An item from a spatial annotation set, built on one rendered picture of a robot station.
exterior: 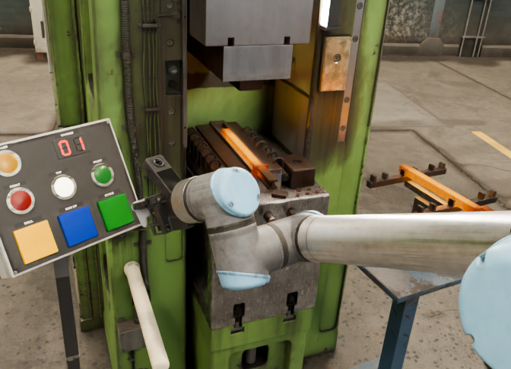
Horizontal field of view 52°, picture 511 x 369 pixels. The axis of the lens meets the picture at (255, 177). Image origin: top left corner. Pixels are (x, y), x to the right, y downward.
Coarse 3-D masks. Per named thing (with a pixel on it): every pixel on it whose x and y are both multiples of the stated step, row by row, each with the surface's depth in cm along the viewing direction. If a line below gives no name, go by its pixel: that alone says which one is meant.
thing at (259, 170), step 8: (232, 136) 175; (232, 144) 172; (240, 144) 170; (240, 152) 165; (248, 152) 164; (248, 160) 160; (256, 160) 159; (256, 168) 154; (264, 168) 153; (256, 176) 155; (264, 176) 149; (272, 176) 149; (264, 184) 150; (272, 184) 147
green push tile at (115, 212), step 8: (104, 200) 125; (112, 200) 126; (120, 200) 128; (104, 208) 124; (112, 208) 126; (120, 208) 127; (128, 208) 128; (104, 216) 124; (112, 216) 125; (120, 216) 127; (128, 216) 128; (104, 224) 125; (112, 224) 125; (120, 224) 127
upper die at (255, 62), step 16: (192, 48) 163; (208, 48) 148; (224, 48) 136; (240, 48) 137; (256, 48) 139; (272, 48) 141; (288, 48) 142; (208, 64) 149; (224, 64) 138; (240, 64) 139; (256, 64) 141; (272, 64) 143; (288, 64) 144; (224, 80) 140; (240, 80) 141; (256, 80) 143
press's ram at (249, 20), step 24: (192, 0) 139; (216, 0) 130; (240, 0) 132; (264, 0) 134; (288, 0) 137; (312, 0) 139; (192, 24) 142; (216, 24) 132; (240, 24) 135; (264, 24) 137; (288, 24) 139
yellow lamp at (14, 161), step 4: (0, 156) 111; (4, 156) 112; (8, 156) 112; (12, 156) 113; (0, 160) 111; (4, 160) 112; (8, 160) 112; (12, 160) 113; (16, 160) 113; (0, 164) 111; (4, 164) 111; (8, 164) 112; (12, 164) 113; (16, 164) 113; (0, 168) 111; (4, 168) 111; (8, 168) 112; (12, 168) 112; (16, 168) 113; (4, 172) 111; (8, 172) 112; (12, 172) 112
